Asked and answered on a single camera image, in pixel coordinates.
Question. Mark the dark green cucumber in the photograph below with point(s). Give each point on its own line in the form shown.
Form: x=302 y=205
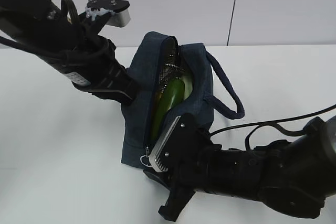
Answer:
x=172 y=96

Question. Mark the green lidded glass container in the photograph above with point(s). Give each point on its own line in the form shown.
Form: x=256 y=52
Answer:
x=188 y=85

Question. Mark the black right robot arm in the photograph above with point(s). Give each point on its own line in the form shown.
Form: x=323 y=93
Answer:
x=292 y=178

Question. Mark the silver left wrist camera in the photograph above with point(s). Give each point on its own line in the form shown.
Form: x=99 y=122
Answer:
x=118 y=10

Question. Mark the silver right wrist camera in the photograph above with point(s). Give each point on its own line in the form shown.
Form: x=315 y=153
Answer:
x=177 y=142

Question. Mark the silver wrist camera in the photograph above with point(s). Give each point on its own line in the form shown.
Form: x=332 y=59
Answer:
x=118 y=10
x=177 y=142

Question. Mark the navy blue lunch bag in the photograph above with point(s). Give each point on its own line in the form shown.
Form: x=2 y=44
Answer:
x=158 y=60

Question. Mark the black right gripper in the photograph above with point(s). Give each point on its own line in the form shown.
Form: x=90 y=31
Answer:
x=186 y=178

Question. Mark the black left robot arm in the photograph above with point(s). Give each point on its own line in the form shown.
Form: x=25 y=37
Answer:
x=70 y=42

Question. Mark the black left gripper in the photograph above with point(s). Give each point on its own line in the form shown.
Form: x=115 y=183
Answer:
x=108 y=79

